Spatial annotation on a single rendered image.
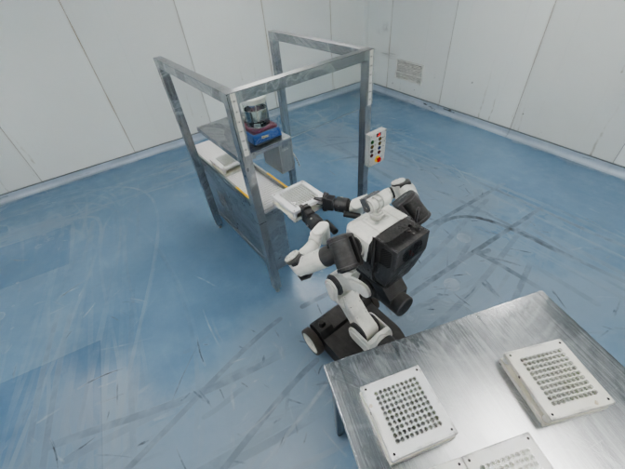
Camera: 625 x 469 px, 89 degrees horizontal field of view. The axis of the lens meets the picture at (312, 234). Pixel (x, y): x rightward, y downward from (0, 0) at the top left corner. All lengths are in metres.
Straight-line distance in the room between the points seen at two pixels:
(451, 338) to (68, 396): 2.46
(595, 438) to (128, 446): 2.28
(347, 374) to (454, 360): 0.44
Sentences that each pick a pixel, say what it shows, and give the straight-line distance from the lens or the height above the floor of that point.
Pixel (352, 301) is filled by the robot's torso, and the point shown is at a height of 0.45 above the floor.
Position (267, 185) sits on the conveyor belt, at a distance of 2.44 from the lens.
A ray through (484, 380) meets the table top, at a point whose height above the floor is 0.82.
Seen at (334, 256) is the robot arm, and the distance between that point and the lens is 1.29.
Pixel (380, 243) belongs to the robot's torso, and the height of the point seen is 1.20.
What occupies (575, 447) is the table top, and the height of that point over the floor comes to 0.82.
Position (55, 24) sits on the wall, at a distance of 5.00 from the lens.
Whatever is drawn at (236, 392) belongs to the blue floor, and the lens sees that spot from 2.36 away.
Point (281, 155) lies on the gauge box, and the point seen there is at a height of 1.14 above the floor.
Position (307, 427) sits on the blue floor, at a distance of 2.21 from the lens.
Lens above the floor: 2.11
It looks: 42 degrees down
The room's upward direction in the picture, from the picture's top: 6 degrees counter-clockwise
